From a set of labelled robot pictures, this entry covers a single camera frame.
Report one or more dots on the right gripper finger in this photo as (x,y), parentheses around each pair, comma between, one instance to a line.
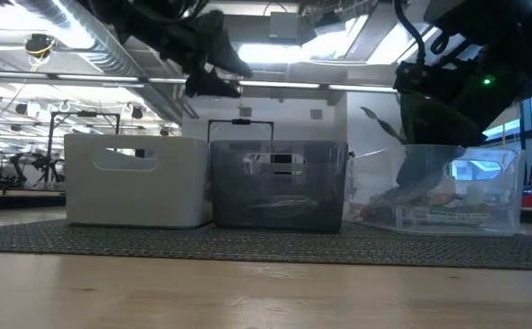
(426,164)

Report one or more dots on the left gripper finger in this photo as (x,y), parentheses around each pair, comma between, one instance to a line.
(227,50)
(209,87)

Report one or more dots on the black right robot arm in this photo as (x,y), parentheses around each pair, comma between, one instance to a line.
(513,45)

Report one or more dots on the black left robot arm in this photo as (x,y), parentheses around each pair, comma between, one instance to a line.
(124,13)

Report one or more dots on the grey ceiling box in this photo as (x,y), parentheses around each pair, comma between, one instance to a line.
(284,25)

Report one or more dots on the long ceiling light strip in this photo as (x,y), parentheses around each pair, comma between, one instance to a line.
(88,77)
(293,85)

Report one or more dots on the clear plastic bin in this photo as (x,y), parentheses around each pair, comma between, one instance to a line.
(508,215)

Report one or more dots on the dark grey translucent bin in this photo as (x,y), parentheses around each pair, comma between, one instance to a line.
(229,192)

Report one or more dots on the white plastic bin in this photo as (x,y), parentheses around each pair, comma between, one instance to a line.
(133,201)

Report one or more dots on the black round ceiling fixture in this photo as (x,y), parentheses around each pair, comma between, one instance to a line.
(39,45)

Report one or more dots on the grey woven mat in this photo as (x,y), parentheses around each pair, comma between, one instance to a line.
(247,249)

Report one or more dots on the dark background desk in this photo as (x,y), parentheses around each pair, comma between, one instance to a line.
(19,198)

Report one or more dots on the grey square wall plate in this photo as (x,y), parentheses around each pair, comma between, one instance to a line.
(316,114)
(246,112)

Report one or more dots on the black metal frame rig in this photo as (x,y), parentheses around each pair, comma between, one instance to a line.
(85,113)
(241,121)

